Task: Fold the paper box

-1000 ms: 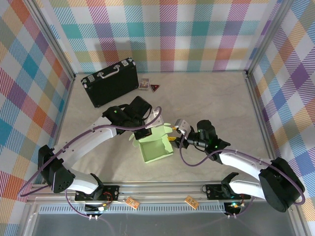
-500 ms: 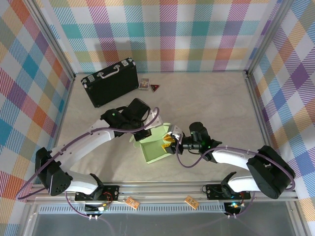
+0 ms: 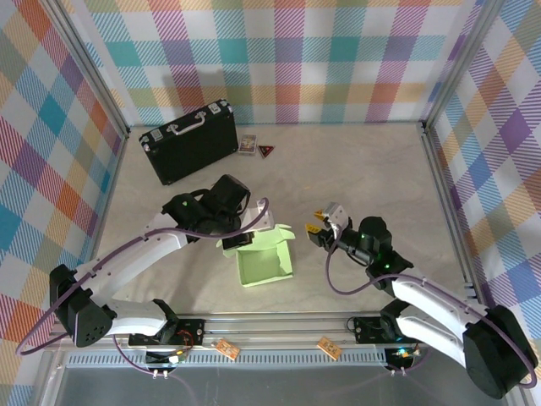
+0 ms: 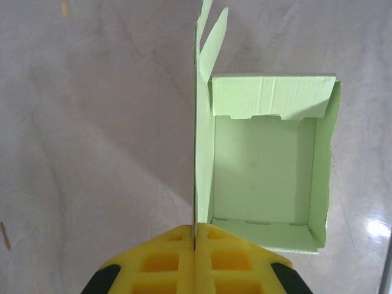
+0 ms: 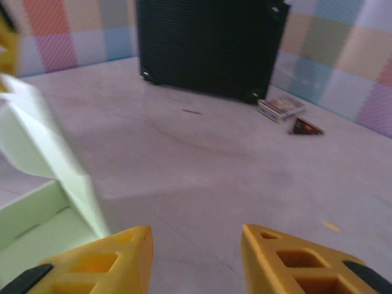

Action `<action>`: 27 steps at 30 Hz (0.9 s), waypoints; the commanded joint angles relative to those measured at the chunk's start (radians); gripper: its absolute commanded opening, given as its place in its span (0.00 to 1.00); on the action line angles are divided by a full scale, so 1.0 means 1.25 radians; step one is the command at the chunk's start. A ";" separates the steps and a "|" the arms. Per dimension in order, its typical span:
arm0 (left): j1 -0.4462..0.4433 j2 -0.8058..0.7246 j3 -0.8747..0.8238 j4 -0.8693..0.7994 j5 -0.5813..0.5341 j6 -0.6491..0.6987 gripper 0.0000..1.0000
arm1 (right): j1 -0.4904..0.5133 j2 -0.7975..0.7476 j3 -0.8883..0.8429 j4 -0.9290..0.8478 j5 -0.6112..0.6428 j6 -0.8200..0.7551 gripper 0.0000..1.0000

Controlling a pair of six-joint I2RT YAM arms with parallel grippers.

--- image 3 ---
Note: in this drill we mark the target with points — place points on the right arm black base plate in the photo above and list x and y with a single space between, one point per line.
367 330

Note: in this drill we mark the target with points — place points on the light green paper box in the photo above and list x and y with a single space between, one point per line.
262 262

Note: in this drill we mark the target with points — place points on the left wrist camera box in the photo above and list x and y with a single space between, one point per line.
260 217

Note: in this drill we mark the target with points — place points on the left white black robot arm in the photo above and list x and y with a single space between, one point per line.
135 258

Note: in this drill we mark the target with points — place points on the small green controller board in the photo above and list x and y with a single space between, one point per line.
179 358
401 353

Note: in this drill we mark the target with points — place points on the black red triangular badge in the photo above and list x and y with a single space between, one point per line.
266 150

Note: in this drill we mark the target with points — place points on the grey metal panel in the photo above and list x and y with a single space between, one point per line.
274 387

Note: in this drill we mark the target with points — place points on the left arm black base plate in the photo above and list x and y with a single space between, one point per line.
190 332

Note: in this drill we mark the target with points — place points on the aluminium corner post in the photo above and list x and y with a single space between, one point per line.
89 63
458 63

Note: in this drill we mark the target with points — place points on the small playing card box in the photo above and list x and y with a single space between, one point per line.
248 144

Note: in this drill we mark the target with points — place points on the small orange circuit board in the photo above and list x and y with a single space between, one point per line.
329 348
227 349

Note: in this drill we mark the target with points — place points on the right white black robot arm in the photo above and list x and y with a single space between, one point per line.
431 296

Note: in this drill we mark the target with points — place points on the long aluminium frame rail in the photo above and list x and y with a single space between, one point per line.
274 330

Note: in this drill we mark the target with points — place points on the aluminium side rail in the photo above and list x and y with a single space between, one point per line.
444 190

